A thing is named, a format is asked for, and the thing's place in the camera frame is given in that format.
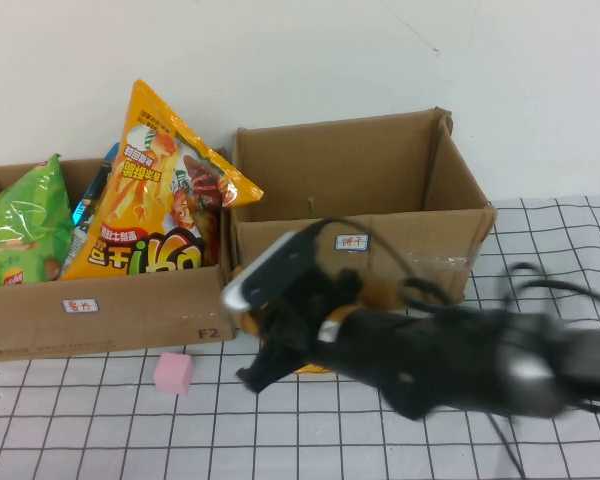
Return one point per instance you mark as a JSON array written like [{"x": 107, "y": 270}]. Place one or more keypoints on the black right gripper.
[{"x": 295, "y": 325}]

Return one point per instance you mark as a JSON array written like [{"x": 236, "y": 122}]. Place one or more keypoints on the large orange chip bag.
[{"x": 145, "y": 200}]

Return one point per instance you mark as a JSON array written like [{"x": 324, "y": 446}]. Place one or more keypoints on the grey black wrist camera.
[{"x": 265, "y": 275}]

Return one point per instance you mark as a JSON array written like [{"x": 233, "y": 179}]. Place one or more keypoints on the cardboard box marked F2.
[{"x": 130, "y": 320}]

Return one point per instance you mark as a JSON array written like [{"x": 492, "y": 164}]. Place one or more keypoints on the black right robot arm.
[{"x": 455, "y": 360}]

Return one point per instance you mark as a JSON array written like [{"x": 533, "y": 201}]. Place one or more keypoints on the white black grid tablecloth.
[{"x": 105, "y": 440}]

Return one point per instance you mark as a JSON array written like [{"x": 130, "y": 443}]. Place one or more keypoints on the pink foam cube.
[{"x": 172, "y": 374}]

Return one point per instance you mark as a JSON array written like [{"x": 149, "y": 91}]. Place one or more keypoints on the taped brown cardboard box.
[{"x": 355, "y": 165}]

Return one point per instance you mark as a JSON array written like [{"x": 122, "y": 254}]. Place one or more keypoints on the blue black chip bag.
[{"x": 87, "y": 200}]

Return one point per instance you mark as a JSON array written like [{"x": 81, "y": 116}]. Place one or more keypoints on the green Lay's chip bag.
[{"x": 25, "y": 225}]

